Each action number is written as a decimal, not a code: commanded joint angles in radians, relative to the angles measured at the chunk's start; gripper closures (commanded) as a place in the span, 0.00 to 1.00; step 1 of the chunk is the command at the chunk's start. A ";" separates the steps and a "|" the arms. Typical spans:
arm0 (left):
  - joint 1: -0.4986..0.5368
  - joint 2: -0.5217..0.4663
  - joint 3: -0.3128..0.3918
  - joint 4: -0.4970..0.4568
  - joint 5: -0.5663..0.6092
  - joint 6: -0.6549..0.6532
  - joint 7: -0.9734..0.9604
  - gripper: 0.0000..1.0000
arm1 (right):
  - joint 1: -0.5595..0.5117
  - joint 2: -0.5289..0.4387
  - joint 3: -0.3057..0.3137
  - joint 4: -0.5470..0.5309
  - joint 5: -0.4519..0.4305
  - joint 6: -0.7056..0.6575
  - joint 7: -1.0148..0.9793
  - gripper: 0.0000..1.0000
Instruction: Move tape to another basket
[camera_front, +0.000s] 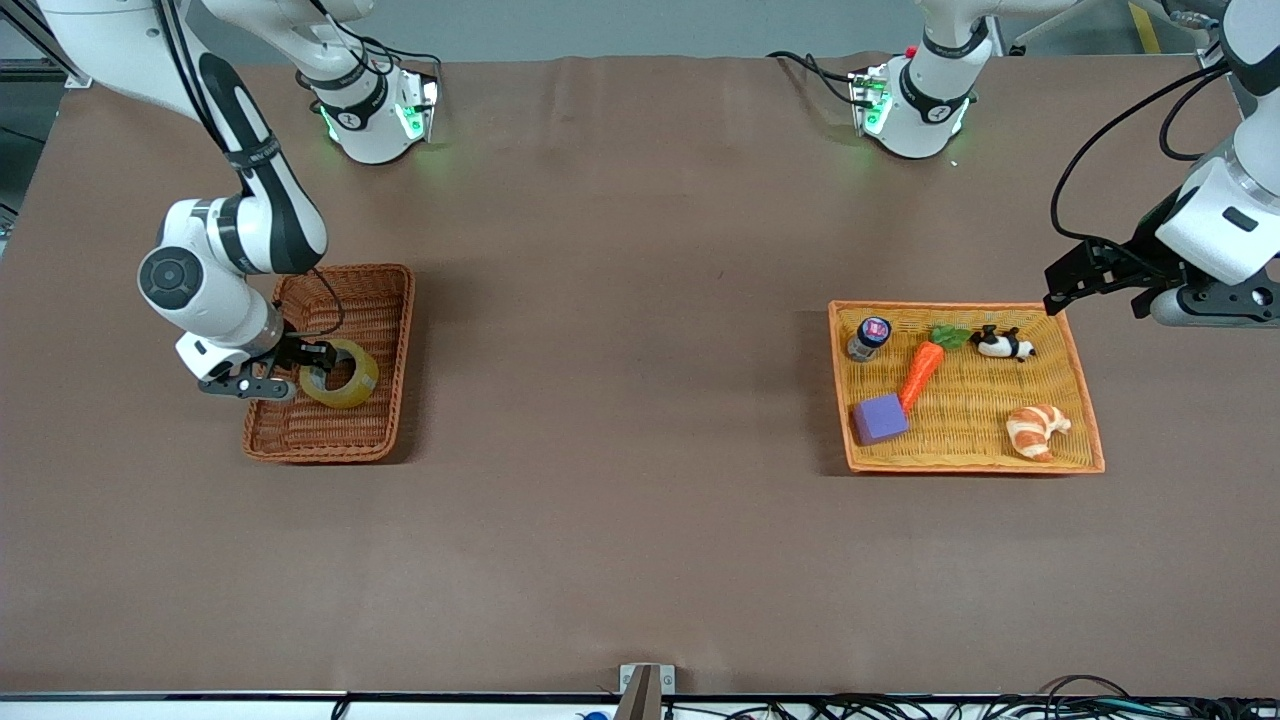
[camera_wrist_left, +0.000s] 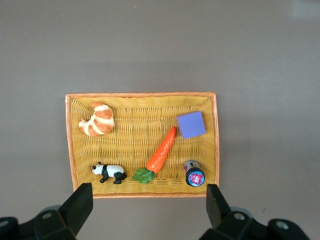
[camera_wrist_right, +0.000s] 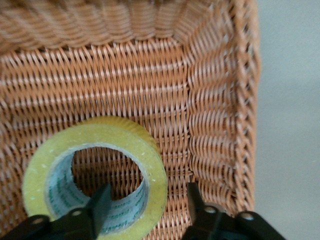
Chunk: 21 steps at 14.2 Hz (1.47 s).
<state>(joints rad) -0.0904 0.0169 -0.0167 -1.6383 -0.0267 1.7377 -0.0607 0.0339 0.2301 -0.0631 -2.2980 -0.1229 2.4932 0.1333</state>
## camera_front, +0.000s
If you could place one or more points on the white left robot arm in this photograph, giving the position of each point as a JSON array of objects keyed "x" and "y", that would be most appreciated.
[{"x": 920, "y": 110}]

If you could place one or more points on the brown table cover mat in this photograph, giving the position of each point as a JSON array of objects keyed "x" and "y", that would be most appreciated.
[{"x": 640, "y": 500}]

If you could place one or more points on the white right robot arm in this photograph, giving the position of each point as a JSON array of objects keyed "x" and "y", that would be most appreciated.
[{"x": 200, "y": 280}]

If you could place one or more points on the clear yellowish tape roll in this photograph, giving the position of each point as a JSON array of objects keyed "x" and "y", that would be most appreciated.
[{"x": 360, "y": 388}]

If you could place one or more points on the orange toy carrot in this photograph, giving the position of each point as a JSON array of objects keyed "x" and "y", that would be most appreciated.
[{"x": 920, "y": 370}]

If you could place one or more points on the grey metal camera bracket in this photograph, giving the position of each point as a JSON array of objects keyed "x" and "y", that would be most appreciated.
[{"x": 645, "y": 685}]

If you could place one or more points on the orange wicker basket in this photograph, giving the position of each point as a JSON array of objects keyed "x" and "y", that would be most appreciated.
[{"x": 970, "y": 445}]

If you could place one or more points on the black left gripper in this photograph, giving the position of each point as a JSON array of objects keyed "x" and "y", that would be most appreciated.
[{"x": 1142, "y": 252}]

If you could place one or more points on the brown wicker basket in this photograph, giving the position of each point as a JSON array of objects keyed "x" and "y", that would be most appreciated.
[{"x": 340, "y": 430}]

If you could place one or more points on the black white panda toy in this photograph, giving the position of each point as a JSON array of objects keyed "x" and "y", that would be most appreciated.
[{"x": 1000, "y": 345}]

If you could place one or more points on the purple foam cube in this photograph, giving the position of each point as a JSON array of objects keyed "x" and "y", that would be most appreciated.
[{"x": 880, "y": 420}]

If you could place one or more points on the toy croissant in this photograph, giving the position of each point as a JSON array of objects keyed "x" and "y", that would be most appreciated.
[{"x": 1030, "y": 430}]

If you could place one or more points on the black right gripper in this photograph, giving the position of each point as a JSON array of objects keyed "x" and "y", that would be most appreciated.
[{"x": 291, "y": 351}]

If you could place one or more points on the aluminium frame post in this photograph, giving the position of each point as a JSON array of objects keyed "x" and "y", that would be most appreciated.
[
  {"x": 1210, "y": 62},
  {"x": 40, "y": 60}
]

